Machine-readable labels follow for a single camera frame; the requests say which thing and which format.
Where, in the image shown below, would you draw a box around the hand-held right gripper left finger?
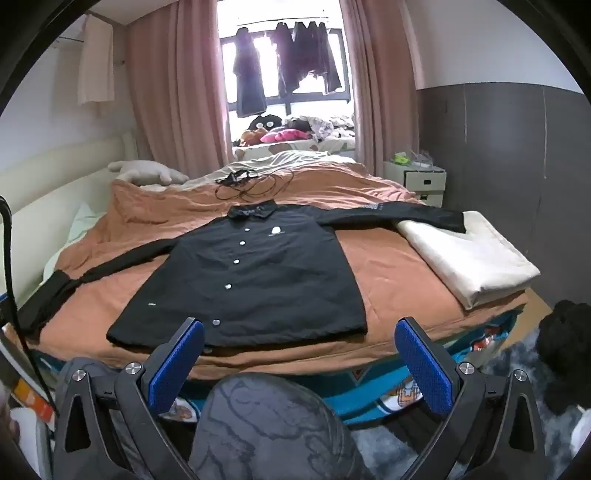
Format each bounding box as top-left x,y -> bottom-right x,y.
53,318 -> 206,480

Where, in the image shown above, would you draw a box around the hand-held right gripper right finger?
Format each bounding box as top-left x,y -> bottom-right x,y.
394,316 -> 550,480

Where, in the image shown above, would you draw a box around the black button-up jacket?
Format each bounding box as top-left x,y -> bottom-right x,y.
18,199 -> 467,348

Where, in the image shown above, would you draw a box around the pile of clothes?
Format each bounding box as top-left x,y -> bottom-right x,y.
281,113 -> 357,140

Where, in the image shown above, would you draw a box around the teal printed bedsheet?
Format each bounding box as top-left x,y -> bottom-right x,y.
152,308 -> 525,422

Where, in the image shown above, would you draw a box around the brown blanket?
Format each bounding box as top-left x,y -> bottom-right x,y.
37,164 -> 532,380

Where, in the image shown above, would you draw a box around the person's leg grey patterned pants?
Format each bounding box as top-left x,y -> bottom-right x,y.
188,373 -> 366,480

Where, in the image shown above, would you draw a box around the folded cream blanket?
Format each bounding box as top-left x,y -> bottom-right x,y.
396,210 -> 541,311

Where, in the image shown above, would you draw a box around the black fluffy object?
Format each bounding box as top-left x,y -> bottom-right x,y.
536,299 -> 591,416

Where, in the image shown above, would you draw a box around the pale pillow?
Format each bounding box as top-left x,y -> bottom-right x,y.
45,202 -> 109,280

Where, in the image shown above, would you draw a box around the white nightstand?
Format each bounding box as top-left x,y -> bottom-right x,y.
383,161 -> 448,208

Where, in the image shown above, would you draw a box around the white plush toy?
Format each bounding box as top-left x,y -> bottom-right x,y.
108,159 -> 190,185

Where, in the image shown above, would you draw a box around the cream bed headboard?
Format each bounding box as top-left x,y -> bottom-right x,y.
0,131 -> 139,232

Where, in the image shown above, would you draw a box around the pale duvet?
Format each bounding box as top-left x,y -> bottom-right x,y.
185,148 -> 368,189

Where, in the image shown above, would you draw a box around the pink plush toy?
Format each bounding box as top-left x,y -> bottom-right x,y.
260,128 -> 311,145

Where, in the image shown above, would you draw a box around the black plush toy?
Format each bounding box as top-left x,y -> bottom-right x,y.
248,114 -> 281,136

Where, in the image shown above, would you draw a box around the pink curtain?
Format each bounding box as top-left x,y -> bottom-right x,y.
127,0 -> 234,185
339,0 -> 426,178

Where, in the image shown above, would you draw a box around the dark hanging garment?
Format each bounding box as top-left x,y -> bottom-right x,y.
232,27 -> 269,118
271,22 -> 302,96
293,20 -> 343,96

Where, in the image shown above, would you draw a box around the white hanging cloth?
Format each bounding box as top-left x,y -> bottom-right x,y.
77,18 -> 115,106

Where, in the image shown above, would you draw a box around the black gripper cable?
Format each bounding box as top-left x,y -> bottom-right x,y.
0,195 -> 62,418

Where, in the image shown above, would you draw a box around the black cables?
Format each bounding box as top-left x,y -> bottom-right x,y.
215,168 -> 294,202

